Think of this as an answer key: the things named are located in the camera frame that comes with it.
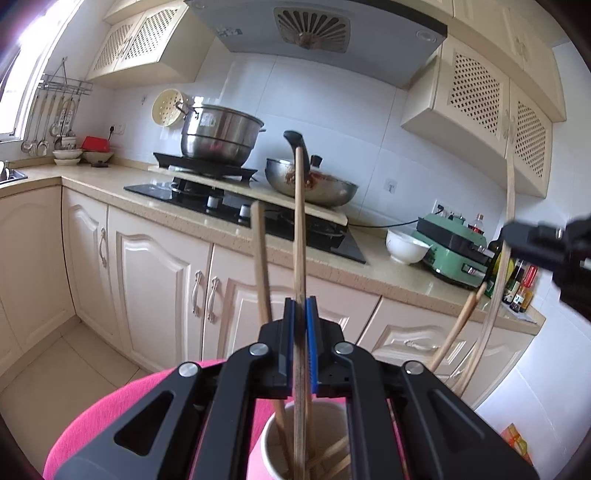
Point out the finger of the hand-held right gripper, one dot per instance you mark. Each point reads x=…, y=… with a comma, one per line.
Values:
x=535, y=244

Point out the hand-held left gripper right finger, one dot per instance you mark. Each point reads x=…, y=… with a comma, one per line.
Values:
x=311, y=350

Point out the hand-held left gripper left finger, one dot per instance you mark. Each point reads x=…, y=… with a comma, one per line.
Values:
x=288, y=350

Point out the pale wooden chopstick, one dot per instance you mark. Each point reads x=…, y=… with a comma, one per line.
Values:
x=510, y=184

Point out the bunch of chopsticks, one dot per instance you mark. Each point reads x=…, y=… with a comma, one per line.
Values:
x=262, y=258

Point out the pale pink ceramic cup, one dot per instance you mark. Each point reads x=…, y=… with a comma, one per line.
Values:
x=272, y=461

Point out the brown wooden chopstick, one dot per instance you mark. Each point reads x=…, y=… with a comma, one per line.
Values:
x=299, y=230

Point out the orange sauce bottle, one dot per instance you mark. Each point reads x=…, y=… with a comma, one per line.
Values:
x=528, y=290

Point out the dark soy sauce bottle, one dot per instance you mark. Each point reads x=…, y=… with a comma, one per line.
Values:
x=513, y=286

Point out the dark green oil bottle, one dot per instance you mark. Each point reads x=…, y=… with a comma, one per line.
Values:
x=494, y=267

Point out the dark cola bottle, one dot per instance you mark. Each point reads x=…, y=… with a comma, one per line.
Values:
x=477, y=226

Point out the green electric grill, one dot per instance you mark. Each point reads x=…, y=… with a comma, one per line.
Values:
x=452, y=254

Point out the white socket with plug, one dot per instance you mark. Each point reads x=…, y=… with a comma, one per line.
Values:
x=443, y=207

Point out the beige stone countertop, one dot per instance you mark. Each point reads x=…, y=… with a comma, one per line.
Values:
x=406, y=281

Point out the white bowl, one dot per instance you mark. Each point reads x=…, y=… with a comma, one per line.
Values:
x=406, y=249

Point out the cream base cabinets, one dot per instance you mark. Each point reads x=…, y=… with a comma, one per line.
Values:
x=152, y=286

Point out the cream lattice door cabinet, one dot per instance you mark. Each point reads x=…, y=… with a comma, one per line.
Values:
x=475, y=101
x=138, y=41

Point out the steel wok with lid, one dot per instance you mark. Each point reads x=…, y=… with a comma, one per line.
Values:
x=323, y=189

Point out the pale wooden board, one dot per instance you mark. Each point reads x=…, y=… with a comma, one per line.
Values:
x=231, y=184

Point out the orange snack bag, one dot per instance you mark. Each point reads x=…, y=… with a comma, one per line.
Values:
x=517, y=443

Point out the black glass gas hob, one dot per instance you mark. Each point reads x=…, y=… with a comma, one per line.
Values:
x=184, y=196

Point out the black induction cooker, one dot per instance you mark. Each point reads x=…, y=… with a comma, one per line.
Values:
x=198, y=167

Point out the stainless steel pot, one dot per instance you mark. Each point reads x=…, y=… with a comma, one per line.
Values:
x=221, y=134

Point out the black steel range hood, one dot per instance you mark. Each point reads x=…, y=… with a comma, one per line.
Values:
x=360, y=60

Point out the cream perforated steamer plate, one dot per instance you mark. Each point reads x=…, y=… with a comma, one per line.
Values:
x=166, y=108

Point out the red container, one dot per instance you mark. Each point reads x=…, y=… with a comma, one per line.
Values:
x=97, y=145

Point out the stack of white bowls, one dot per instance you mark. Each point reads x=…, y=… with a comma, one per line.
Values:
x=67, y=154

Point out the steel kitchen utensil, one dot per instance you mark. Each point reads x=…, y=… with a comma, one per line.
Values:
x=69, y=117
x=57, y=124

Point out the steel ladle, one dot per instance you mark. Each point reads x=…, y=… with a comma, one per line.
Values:
x=42, y=145
x=27, y=145

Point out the steel sink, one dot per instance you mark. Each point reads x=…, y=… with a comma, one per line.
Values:
x=11, y=174

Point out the barred window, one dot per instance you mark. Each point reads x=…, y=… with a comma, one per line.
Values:
x=14, y=92

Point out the small white wall switch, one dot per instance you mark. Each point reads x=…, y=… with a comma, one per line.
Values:
x=391, y=185

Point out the cream wall cabinets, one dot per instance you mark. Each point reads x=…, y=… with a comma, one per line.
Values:
x=531, y=46

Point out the white wall socket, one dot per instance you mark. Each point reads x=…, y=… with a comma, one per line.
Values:
x=116, y=129

